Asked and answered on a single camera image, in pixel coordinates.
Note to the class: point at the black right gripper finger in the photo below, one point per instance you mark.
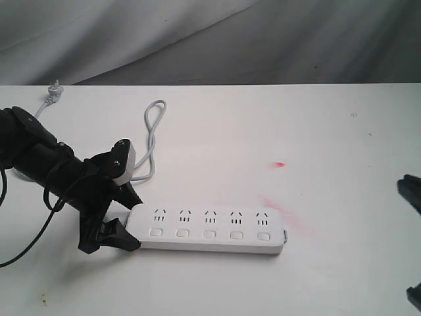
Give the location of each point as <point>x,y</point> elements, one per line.
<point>414,295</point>
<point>409,188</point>

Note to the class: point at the white five-outlet power strip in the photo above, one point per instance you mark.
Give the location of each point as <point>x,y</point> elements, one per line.
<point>208,228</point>

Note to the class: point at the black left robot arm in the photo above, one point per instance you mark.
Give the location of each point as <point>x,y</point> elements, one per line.
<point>32,150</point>

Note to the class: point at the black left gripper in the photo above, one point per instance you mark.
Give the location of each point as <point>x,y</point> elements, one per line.
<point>95,191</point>

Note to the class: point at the grey backdrop cloth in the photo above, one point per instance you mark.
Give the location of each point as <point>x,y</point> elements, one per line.
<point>209,42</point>

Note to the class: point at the white wall plug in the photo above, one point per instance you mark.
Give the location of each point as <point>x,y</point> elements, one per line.
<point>55,90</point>

